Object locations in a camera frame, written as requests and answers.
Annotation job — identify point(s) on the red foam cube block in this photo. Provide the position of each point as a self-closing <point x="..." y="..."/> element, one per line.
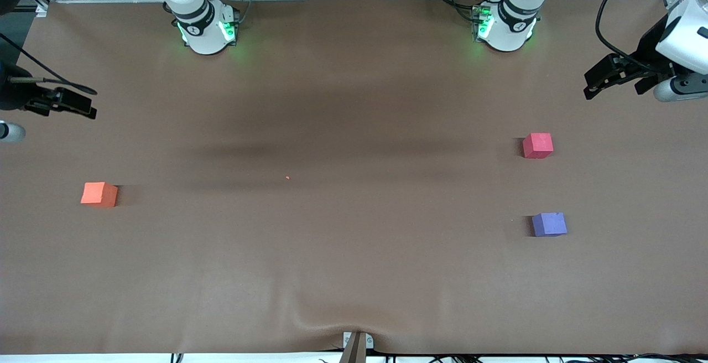
<point x="537" y="145"/>

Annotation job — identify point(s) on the orange foam cube block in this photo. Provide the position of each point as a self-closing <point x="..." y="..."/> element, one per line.
<point x="98" y="193"/>

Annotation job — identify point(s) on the white corner bracket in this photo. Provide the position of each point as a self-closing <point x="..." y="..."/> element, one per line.
<point x="42" y="10"/>
<point x="673" y="2"/>

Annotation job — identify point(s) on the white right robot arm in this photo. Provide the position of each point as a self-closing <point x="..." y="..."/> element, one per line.
<point x="204" y="31"/>

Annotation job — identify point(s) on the purple foam cube block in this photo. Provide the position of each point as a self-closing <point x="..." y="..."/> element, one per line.
<point x="548" y="224"/>

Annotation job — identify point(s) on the green lit controller board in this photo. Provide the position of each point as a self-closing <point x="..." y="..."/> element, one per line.
<point x="229" y="25"/>
<point x="478" y="20"/>

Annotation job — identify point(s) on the large table cover mat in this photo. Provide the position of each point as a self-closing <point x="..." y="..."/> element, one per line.
<point x="354" y="269"/>

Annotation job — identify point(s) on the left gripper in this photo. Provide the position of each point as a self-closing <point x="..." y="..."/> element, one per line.
<point x="648" y="48"/>

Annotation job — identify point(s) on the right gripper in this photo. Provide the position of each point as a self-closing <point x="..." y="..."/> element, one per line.
<point x="12" y="95"/>

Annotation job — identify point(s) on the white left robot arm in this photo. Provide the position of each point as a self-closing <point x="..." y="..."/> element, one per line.
<point x="511" y="25"/>

